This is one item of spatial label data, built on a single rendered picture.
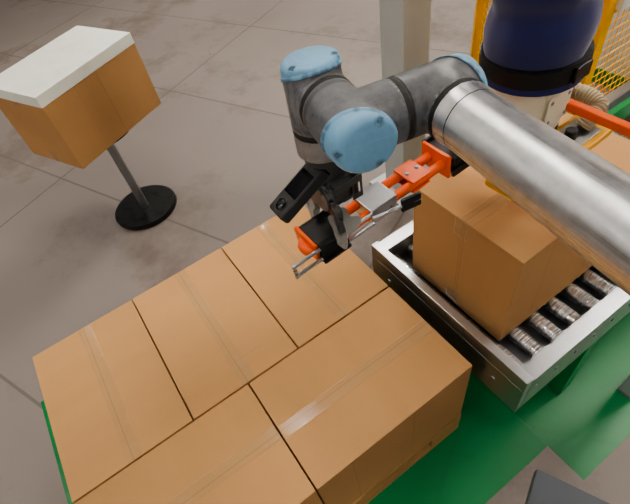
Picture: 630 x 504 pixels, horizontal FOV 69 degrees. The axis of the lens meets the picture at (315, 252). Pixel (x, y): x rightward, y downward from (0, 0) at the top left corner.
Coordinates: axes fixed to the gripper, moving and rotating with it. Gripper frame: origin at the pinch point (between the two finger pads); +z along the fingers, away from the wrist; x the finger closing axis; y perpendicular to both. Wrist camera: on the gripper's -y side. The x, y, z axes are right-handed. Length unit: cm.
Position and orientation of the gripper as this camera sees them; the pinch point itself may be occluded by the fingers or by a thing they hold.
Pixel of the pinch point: (327, 233)
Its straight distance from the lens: 93.7
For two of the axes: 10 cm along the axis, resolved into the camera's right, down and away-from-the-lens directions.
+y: 8.1, -5.1, 2.8
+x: -5.6, -5.7, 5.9
